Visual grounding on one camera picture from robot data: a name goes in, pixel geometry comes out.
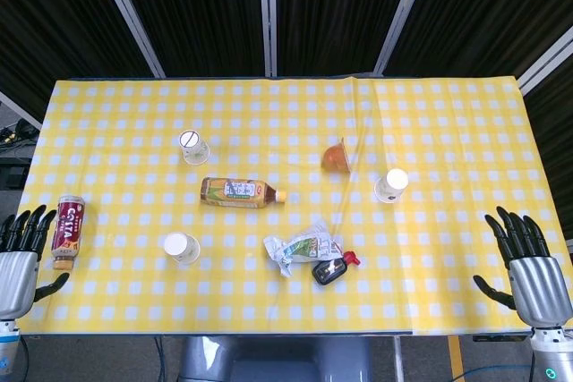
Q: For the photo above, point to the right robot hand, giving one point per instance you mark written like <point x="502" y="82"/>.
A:
<point x="537" y="288"/>

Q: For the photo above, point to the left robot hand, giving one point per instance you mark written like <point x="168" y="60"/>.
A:
<point x="18" y="279"/>

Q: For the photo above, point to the paper cup with green flower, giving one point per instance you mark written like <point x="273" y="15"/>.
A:
<point x="181" y="248"/>

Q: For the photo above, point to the paper cup with fern print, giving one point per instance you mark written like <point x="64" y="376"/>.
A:
<point x="391" y="185"/>

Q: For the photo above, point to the clear plastic cup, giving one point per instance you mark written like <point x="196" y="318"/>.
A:
<point x="195" y="149"/>

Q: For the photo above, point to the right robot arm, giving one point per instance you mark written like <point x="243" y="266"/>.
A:
<point x="553" y="355"/>

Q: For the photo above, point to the orange jelly cup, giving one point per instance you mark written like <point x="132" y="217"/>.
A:
<point x="336" y="158"/>

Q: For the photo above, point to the red Costa coffee bottle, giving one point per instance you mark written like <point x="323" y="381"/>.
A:
<point x="67" y="232"/>

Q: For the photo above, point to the white table leg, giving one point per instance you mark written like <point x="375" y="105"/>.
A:
<point x="398" y="359"/>

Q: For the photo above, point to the black sauce bottle red cap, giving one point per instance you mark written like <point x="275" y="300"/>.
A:
<point x="329" y="271"/>

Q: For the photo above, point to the corn tea plastic bottle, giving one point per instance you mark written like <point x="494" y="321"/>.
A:
<point x="233" y="193"/>

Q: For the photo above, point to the crumpled white snack bag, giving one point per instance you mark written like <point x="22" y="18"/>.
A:
<point x="300" y="248"/>

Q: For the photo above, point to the grey robot torso base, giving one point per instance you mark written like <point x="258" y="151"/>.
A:
<point x="277" y="359"/>

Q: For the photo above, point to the yellow white checkered tablecloth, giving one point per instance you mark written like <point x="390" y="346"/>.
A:
<point x="286" y="122"/>

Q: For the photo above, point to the white partition frame post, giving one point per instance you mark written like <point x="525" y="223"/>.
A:
<point x="20" y="109"/>
<point x="403" y="15"/>
<point x="546" y="57"/>
<point x="267" y="15"/>
<point x="130" y="15"/>

